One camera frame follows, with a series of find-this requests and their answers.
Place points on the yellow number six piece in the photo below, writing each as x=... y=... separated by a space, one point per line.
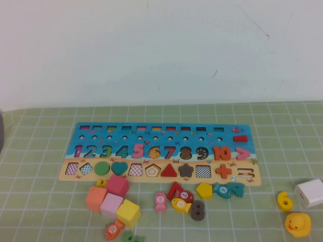
x=282 y=201

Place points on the pink number five piece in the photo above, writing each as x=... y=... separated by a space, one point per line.
x=135 y=148

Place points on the ocean themed wooden puzzle board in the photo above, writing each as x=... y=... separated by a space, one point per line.
x=161 y=161

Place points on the red triangle piece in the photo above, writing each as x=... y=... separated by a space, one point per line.
x=168 y=172

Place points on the brown star piece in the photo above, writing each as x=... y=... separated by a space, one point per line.
x=186 y=171

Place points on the green number three piece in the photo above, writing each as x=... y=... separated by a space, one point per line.
x=108 y=154

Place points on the teal heart piece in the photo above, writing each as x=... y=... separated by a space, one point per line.
x=119 y=167

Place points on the orange number ten piece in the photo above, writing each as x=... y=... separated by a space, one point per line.
x=216 y=153

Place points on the red number seven piece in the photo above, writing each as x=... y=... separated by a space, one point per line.
x=174 y=190

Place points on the green circle piece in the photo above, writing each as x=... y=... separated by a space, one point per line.
x=102 y=168

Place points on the orange plus sign piece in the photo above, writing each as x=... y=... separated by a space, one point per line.
x=223 y=171

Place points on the red minus sign piece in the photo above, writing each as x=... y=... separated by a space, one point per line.
x=241 y=138

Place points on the yellow pentagon piece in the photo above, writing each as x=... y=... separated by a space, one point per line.
x=204 y=191

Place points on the yellow fish piece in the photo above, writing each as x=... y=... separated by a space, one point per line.
x=180 y=204

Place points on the pink greater-than sign piece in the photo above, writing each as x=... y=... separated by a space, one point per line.
x=246 y=154

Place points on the brown number eight piece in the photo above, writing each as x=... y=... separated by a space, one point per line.
x=197 y=210

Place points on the teal number four piece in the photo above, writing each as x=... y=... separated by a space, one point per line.
x=238 y=192

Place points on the red fish numbered seven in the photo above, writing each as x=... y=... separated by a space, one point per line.
x=184 y=194

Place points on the magenta wooden cube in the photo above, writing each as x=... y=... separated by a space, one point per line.
x=117 y=185

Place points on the pink fish numbered five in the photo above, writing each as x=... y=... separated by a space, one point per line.
x=160 y=200

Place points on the teal fish numbered four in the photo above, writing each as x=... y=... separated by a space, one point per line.
x=222 y=190

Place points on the yellow wooden cube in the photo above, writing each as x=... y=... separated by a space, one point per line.
x=128 y=213

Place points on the pink wooden cube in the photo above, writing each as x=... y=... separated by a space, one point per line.
x=111 y=205

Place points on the orange wooden cube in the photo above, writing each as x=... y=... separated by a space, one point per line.
x=96 y=199

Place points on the orange fish numbered ten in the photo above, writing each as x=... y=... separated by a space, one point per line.
x=112 y=229

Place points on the green checkered tablecloth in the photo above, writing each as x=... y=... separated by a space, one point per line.
x=38 y=189

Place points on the yellow rubber duck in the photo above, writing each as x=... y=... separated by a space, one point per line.
x=299 y=221

